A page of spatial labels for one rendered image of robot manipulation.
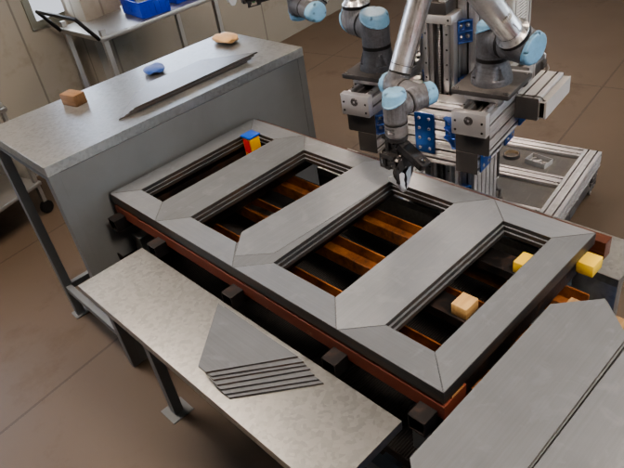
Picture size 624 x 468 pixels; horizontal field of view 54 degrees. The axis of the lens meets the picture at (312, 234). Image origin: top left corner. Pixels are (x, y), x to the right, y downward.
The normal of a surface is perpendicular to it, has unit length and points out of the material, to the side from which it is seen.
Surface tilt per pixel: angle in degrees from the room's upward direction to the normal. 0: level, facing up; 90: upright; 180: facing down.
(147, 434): 0
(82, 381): 0
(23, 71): 90
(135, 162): 90
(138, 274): 0
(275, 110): 90
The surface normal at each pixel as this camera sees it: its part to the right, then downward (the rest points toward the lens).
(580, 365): -0.15, -0.80
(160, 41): 0.79, 0.26
